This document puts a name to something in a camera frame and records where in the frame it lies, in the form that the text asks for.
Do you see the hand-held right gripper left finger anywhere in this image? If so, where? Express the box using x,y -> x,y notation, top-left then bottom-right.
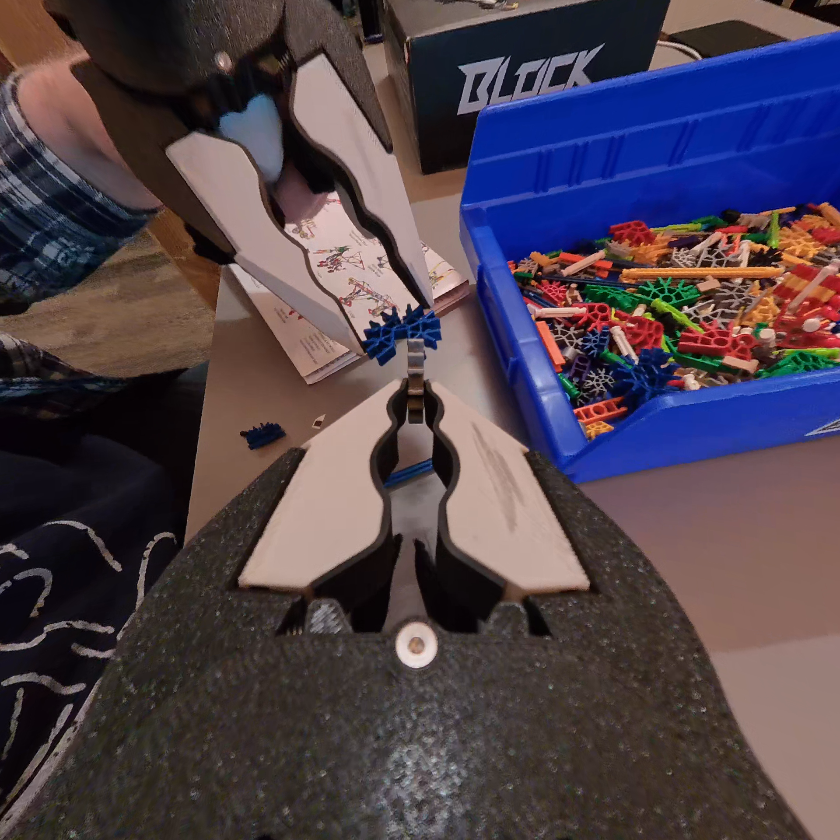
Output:
238,378 -> 403,616

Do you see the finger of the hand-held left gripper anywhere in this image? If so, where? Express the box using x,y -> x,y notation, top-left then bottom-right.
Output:
166,128 -> 370,357
289,51 -> 437,312

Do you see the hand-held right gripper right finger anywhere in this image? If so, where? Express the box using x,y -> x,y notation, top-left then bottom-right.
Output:
423,379 -> 592,623

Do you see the blue plastic rod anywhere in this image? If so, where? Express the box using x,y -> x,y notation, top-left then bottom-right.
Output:
384,459 -> 435,488

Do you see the grey snowflake connector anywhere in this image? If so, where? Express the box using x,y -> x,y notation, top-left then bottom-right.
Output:
405,338 -> 429,424

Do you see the blue double snowflake connector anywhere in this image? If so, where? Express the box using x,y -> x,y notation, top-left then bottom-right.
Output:
361,303 -> 442,363

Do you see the blue plastic bin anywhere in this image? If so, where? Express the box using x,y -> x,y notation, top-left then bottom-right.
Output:
459,29 -> 840,484

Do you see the person's left forearm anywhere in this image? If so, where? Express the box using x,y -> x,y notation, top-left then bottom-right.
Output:
0,69 -> 161,303

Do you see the person's left hand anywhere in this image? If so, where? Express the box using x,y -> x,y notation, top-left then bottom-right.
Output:
18,64 -> 163,212

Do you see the black printed cardboard box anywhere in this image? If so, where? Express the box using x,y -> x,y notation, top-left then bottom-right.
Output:
381,0 -> 672,175

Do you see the toy instruction booklet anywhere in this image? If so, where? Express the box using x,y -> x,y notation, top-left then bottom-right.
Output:
226,190 -> 470,386

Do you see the person's black printed shirt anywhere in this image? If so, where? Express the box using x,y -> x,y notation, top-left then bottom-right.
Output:
0,367 -> 204,808

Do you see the person's plaid overshirt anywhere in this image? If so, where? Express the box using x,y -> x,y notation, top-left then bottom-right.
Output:
0,331 -> 129,421

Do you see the pile of colourful construction pieces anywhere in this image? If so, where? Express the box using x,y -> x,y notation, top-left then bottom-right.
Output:
508,202 -> 840,441

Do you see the black flat pad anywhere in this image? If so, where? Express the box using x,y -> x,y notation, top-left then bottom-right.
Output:
669,20 -> 788,60

